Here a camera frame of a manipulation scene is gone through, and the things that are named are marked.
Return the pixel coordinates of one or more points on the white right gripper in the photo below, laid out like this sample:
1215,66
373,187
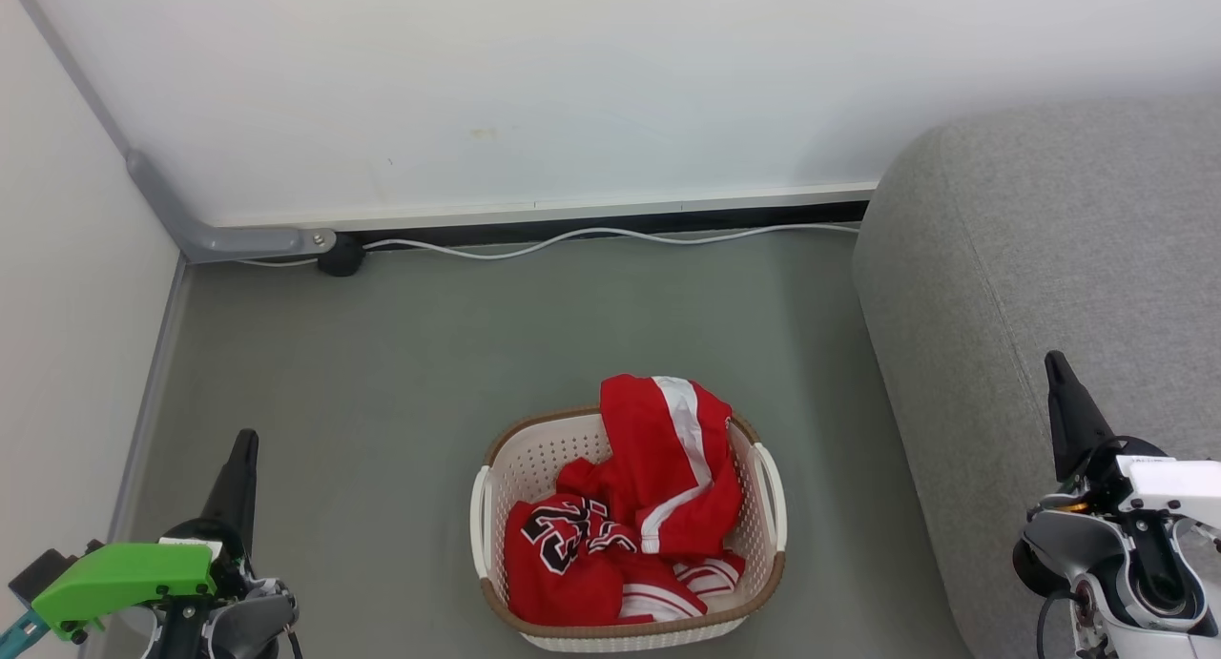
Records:
1169,487

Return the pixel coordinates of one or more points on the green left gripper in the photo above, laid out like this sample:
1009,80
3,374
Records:
114,578

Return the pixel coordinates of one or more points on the red basketball jersey black number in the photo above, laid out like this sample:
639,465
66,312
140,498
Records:
563,583

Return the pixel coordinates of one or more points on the red shorts white stripe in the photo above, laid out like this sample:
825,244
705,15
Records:
658,468

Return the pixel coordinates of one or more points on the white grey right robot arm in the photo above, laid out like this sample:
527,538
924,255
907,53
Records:
1059,549

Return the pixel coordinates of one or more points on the grey fabric sofa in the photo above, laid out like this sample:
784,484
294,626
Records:
1002,258

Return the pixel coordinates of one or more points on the black round floor foot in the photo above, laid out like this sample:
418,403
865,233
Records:
341,256

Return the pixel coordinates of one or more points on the white perforated laundry basket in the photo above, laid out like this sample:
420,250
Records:
734,564

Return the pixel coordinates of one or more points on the silver wall base rail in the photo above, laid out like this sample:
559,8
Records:
572,206

